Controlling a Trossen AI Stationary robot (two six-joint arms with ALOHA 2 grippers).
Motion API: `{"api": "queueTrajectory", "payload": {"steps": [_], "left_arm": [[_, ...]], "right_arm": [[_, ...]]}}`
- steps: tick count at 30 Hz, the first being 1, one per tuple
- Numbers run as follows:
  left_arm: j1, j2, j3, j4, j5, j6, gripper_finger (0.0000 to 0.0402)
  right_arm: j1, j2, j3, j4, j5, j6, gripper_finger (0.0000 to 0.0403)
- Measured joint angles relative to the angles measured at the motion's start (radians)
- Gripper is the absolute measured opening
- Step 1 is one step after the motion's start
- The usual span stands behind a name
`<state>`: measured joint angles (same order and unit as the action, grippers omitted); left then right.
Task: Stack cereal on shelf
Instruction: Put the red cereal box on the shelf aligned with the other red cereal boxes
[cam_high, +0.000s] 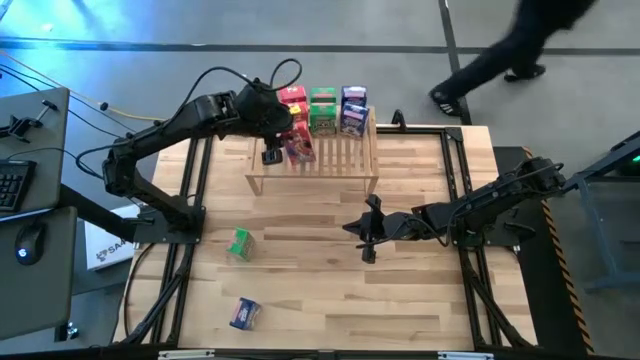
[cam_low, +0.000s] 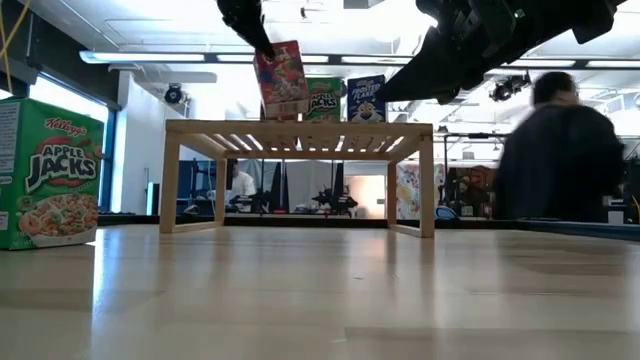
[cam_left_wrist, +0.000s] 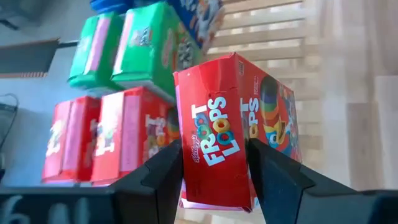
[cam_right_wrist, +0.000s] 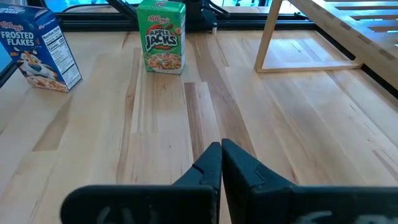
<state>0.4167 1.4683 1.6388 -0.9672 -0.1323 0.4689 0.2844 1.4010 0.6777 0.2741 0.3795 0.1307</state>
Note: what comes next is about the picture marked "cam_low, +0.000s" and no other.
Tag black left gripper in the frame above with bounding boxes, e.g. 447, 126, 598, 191
215, 0, 277, 60

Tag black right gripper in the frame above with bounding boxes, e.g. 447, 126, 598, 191
375, 0, 576, 106

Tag black background robot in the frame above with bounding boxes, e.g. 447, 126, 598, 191
311, 174, 359, 217

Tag blue Frosted Flakes cereal box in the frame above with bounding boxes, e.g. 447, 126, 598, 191
345, 74, 388, 124

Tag green Apple Jacks cereal box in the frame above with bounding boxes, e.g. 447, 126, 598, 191
303, 76, 344, 123
0, 96, 105, 251

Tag black background rack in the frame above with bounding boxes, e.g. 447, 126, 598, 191
433, 131, 506, 166

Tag long ceiling light strip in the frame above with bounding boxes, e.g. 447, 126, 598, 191
78, 49, 640, 70

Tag round black camera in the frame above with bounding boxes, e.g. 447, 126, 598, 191
163, 82, 185, 106

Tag person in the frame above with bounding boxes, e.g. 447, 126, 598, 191
223, 162, 258, 207

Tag cartoon poster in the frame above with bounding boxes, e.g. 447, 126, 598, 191
396, 162, 447, 221

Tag black ceiling-mounted camera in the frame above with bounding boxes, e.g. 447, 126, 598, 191
488, 70, 533, 104

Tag wooden slatted shelf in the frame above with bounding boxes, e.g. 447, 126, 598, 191
158, 118, 436, 239

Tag person's black shoes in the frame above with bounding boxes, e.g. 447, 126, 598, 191
492, 70, 627, 224

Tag yellow cable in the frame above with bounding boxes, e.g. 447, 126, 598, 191
0, 0, 32, 95

